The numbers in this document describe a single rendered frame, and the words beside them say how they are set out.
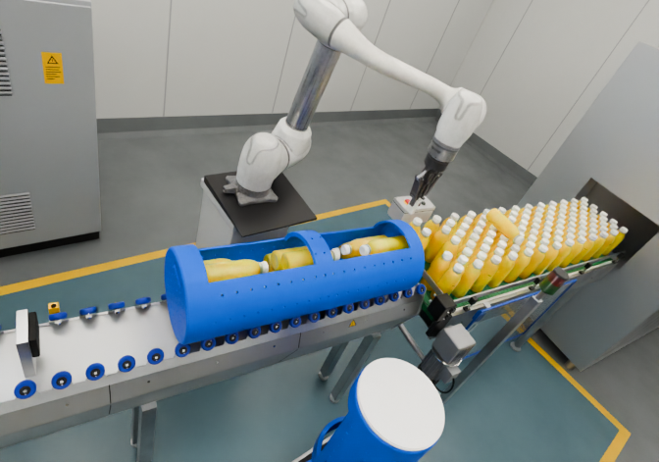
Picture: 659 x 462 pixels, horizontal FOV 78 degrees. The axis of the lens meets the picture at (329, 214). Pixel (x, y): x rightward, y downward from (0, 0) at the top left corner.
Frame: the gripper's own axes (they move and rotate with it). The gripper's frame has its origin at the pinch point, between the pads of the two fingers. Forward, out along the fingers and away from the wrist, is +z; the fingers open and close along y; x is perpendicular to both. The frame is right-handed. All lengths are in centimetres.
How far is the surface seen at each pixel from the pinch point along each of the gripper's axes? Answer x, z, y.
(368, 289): 9.7, 26.2, 18.6
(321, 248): -4.6, 14.0, 33.6
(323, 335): 7, 51, 28
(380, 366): 31, 34, 30
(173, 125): -272, 129, -34
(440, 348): 33, 60, -23
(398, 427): 48, 34, 38
